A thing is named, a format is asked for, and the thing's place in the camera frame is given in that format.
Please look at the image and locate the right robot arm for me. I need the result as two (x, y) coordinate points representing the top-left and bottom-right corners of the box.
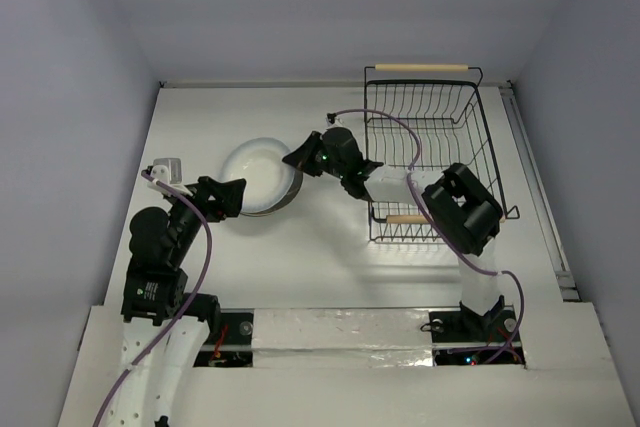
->
(282, 127), (504, 341)

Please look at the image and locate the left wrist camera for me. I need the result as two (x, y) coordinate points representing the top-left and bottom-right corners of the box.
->
(146, 157), (182, 186)

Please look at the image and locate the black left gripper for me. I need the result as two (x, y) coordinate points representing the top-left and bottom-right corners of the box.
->
(165, 173), (244, 262)

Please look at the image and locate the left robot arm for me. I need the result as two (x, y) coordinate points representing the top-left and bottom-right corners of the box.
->
(94, 167), (246, 426)

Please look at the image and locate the metal side rail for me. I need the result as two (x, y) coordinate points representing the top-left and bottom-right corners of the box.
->
(499, 87), (582, 303)

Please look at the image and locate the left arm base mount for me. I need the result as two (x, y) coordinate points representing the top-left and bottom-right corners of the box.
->
(194, 310), (254, 368)

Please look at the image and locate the white deep plate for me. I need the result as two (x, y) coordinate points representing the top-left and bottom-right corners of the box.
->
(219, 137), (295, 215)

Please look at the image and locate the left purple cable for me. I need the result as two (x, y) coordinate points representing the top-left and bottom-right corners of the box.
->
(89, 169), (213, 427)

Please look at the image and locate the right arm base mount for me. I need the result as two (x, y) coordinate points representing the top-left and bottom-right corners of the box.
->
(419, 308), (526, 367)

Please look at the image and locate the grey-green mottled plate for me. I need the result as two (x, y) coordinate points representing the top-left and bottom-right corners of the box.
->
(251, 171), (303, 217)

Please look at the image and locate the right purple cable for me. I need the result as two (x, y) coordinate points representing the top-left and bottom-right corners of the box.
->
(324, 108), (526, 365)

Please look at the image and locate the black wire dish rack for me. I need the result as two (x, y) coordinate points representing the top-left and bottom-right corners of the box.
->
(363, 64), (520, 221)

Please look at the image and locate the purple cable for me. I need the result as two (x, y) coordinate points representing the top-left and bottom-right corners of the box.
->
(89, 169), (213, 427)
(324, 108), (526, 365)

